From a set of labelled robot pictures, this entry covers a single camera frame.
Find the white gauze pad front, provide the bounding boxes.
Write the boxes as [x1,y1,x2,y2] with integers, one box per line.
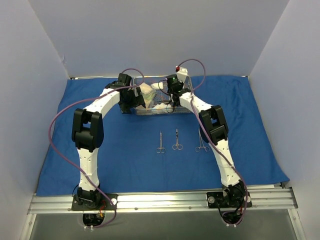
[153,102,172,110]

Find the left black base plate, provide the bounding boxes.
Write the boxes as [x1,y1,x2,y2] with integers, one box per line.
[71,193,114,211]

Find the black wrist loop cable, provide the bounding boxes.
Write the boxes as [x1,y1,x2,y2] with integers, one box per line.
[158,78,179,114]

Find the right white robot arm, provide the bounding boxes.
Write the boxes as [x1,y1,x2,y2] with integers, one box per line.
[165,74,249,207]

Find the purple cable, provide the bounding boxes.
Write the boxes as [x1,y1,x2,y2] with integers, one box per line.
[47,67,146,229]
[174,58,250,227]

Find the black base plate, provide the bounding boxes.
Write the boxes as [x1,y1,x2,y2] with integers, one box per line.
[71,193,114,211]
[206,191,246,209]

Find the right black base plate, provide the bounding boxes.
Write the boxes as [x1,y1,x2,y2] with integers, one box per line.
[206,191,246,209]

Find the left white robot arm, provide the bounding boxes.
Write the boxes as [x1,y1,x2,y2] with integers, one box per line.
[71,73,146,210]

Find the green paper packet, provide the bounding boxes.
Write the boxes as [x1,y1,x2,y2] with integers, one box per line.
[142,92,156,109]

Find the steel mesh instrument tray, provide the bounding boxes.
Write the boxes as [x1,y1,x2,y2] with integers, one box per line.
[134,75,190,116]

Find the aluminium front rail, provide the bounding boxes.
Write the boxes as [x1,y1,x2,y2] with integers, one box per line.
[28,188,298,214]

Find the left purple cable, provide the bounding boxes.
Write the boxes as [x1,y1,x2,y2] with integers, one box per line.
[47,67,146,229]

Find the steel hemostat clamp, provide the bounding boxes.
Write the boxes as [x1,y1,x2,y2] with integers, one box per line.
[195,129,210,153]

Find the white gauze roll middle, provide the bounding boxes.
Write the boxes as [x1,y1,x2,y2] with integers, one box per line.
[151,81,164,90]

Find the straight steel scissors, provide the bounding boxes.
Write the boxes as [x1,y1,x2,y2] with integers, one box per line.
[156,131,166,154]

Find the steel surgical scissors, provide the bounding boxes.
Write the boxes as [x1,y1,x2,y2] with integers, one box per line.
[172,129,183,151]

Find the blue surgical drape cloth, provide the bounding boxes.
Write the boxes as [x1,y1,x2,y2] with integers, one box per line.
[36,75,289,196]

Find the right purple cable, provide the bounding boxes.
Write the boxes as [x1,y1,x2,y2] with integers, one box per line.
[174,58,250,227]

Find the cream gauze pack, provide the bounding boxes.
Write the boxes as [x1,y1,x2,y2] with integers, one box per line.
[139,83,155,95]

